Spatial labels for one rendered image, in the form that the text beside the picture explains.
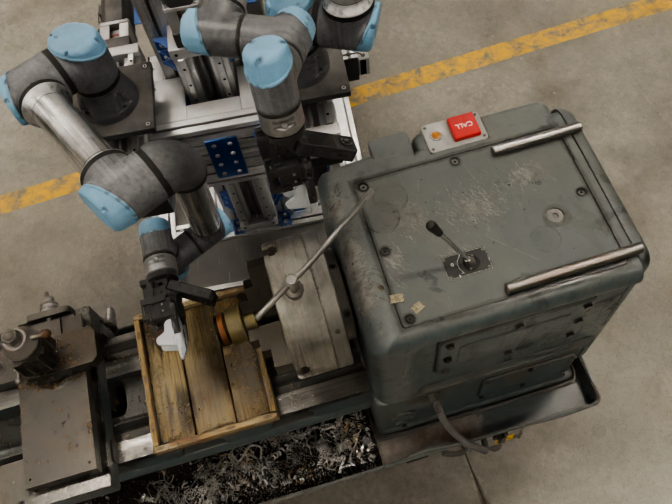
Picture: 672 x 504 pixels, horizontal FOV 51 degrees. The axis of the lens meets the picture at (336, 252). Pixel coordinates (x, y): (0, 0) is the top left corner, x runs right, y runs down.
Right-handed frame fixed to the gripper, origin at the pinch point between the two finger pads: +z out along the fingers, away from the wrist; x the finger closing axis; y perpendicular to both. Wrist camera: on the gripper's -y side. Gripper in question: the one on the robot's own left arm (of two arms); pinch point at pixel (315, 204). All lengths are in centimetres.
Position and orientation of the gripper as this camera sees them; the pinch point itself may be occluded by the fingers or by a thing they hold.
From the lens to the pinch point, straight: 133.9
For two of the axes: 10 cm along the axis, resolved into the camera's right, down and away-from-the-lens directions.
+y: -9.6, 2.7, -0.5
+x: 2.4, 7.1, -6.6
